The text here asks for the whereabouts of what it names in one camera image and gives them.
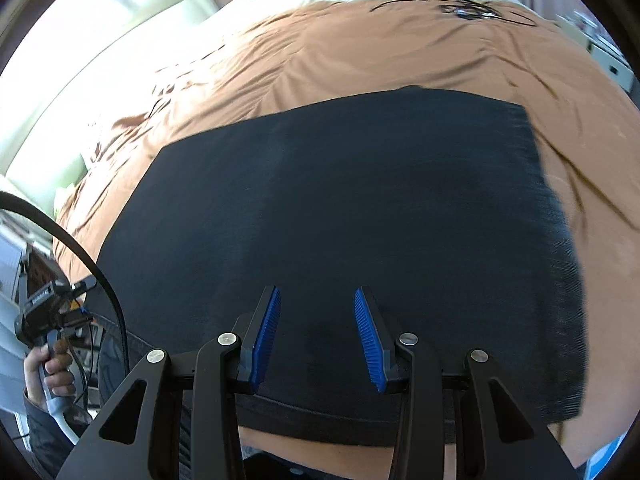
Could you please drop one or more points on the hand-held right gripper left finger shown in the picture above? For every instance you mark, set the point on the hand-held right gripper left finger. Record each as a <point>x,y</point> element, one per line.
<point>265,330</point>

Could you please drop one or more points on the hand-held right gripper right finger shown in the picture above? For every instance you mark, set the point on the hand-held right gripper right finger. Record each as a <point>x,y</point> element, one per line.
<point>369,335</point>

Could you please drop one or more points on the person's left forearm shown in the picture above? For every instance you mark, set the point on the person's left forearm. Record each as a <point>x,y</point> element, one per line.
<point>42,430</point>

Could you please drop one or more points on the dark denim pants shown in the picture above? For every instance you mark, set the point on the dark denim pants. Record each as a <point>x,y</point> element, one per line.
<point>350,185</point>

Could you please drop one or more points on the person's left hand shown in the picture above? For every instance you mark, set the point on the person's left hand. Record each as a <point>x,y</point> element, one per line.
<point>62,370</point>

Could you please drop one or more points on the orange-brown blanket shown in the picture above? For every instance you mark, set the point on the orange-brown blanket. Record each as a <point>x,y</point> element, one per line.
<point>350,45</point>

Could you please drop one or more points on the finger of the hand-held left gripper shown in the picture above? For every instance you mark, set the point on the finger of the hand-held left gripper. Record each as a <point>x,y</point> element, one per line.
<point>77,316</point>
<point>82,287</point>

